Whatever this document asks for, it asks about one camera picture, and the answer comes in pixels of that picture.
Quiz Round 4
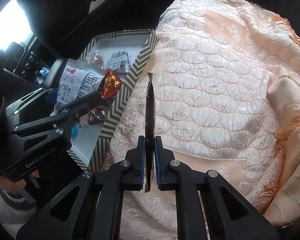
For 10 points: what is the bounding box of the blue white candy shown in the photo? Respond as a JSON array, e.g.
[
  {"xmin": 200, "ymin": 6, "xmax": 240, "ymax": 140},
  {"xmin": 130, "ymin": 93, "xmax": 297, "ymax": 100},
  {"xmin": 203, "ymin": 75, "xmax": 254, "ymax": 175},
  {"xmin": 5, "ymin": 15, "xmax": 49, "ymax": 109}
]
[{"xmin": 71, "ymin": 124, "xmax": 82, "ymax": 138}]

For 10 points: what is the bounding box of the blue white wrapper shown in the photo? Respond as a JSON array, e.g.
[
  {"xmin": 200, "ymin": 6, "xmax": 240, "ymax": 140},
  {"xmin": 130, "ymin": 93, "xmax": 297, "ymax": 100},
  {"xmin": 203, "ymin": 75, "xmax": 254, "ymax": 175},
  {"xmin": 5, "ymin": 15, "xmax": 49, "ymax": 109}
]
[{"xmin": 35, "ymin": 66, "xmax": 51, "ymax": 85}]

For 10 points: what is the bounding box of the small red snack packet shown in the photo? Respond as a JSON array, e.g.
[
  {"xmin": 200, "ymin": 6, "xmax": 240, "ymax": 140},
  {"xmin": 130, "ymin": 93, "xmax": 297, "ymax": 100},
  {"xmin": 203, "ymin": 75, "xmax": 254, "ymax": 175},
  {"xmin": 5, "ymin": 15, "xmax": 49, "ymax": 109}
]
[{"xmin": 99, "ymin": 68, "xmax": 123, "ymax": 100}]

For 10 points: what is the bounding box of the brown stick snack packet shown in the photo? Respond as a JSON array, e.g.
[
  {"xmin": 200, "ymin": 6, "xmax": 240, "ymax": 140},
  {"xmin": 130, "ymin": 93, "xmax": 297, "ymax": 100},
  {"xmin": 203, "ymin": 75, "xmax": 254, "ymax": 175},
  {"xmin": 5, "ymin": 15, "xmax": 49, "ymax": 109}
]
[{"xmin": 143, "ymin": 72, "xmax": 157, "ymax": 193}]

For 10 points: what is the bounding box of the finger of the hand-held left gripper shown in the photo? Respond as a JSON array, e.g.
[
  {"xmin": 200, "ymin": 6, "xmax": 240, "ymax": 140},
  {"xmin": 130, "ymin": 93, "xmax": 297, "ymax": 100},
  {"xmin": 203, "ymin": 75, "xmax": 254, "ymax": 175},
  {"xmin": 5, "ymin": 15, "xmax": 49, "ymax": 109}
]
[
  {"xmin": 4, "ymin": 92, "xmax": 102, "ymax": 171},
  {"xmin": 6, "ymin": 89, "xmax": 58, "ymax": 133}
]

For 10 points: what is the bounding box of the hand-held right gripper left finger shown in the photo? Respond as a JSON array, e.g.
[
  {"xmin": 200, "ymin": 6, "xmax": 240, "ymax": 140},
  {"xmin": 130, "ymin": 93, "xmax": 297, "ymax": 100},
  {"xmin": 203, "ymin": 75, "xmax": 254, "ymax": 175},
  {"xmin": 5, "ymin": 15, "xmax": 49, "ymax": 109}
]
[{"xmin": 16, "ymin": 135, "xmax": 145, "ymax": 240}]

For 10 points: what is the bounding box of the person's left forearm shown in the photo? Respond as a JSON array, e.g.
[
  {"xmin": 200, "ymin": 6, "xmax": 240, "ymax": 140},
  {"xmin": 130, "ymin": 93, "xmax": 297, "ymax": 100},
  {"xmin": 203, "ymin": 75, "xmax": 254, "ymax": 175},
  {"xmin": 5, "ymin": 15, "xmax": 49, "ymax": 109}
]
[{"xmin": 0, "ymin": 189, "xmax": 40, "ymax": 240}]

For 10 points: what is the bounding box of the dark candy ball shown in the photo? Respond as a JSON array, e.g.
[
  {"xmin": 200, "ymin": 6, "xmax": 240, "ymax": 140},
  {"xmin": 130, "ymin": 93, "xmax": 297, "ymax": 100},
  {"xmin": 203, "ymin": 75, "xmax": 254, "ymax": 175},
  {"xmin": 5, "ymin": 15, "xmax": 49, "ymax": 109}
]
[{"xmin": 86, "ymin": 108, "xmax": 108, "ymax": 126}]

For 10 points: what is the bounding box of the peach patterned blanket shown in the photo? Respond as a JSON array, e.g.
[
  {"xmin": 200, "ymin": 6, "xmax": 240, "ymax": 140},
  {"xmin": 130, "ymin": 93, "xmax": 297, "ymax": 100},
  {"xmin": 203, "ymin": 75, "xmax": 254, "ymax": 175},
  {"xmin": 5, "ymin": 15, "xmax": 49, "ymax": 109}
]
[{"xmin": 103, "ymin": 0, "xmax": 300, "ymax": 240}]

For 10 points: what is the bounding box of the person's left hand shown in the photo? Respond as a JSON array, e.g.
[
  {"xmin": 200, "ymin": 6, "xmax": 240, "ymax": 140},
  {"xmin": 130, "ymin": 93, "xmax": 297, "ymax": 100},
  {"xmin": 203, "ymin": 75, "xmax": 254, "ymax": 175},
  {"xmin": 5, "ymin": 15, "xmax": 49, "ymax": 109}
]
[{"xmin": 0, "ymin": 179, "xmax": 28, "ymax": 193}]

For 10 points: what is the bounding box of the black front car seat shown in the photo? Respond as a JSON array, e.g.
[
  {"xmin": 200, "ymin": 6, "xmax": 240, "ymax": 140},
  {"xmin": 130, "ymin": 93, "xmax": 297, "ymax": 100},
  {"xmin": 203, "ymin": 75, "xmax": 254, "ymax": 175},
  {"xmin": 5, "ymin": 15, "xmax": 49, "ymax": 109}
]
[{"xmin": 12, "ymin": 0, "xmax": 171, "ymax": 61}]

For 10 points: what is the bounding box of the white snack packet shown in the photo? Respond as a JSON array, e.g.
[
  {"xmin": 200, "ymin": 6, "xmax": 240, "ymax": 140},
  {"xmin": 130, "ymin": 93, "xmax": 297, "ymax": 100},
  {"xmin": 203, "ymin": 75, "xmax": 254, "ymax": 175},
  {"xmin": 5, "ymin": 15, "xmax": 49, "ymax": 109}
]
[
  {"xmin": 55, "ymin": 58, "xmax": 106, "ymax": 112},
  {"xmin": 106, "ymin": 50, "xmax": 131, "ymax": 74}
]

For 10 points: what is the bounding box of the small clear bag of nuts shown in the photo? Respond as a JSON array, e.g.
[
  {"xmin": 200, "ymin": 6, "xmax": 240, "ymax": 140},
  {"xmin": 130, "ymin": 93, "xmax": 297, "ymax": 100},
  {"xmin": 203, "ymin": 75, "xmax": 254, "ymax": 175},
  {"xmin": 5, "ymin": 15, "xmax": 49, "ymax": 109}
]
[{"xmin": 86, "ymin": 54, "xmax": 106, "ymax": 68}]

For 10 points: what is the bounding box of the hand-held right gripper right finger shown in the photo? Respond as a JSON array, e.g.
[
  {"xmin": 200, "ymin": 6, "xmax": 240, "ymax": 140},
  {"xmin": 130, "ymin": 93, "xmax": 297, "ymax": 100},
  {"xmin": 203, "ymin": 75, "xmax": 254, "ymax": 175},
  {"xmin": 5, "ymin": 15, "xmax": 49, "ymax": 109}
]
[{"xmin": 154, "ymin": 135, "xmax": 280, "ymax": 240}]

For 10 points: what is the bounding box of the white paper in seat pocket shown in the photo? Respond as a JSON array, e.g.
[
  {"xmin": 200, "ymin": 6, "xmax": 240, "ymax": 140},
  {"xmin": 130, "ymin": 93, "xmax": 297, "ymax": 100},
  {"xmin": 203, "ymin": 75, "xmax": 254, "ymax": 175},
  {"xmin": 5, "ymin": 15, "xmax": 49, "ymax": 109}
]
[{"xmin": 88, "ymin": 0, "xmax": 106, "ymax": 15}]

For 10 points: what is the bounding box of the front car window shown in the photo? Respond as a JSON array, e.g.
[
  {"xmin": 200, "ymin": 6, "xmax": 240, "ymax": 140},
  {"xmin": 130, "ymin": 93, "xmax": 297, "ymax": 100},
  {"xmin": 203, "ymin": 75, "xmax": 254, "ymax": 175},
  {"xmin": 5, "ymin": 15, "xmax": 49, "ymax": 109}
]
[{"xmin": 0, "ymin": 0, "xmax": 32, "ymax": 49}]

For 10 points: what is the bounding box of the car centre console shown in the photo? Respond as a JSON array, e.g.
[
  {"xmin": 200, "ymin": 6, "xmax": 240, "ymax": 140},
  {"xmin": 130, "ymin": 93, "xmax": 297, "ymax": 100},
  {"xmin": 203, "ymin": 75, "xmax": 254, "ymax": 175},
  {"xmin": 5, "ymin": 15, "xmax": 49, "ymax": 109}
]
[{"xmin": 21, "ymin": 51, "xmax": 42, "ymax": 81}]

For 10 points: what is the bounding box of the striped cardboard box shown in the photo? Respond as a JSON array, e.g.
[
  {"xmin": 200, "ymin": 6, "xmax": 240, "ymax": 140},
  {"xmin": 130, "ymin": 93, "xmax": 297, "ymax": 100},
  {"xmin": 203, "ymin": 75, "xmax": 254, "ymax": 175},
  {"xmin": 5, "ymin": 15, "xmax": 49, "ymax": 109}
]
[{"xmin": 76, "ymin": 29, "xmax": 159, "ymax": 173}]

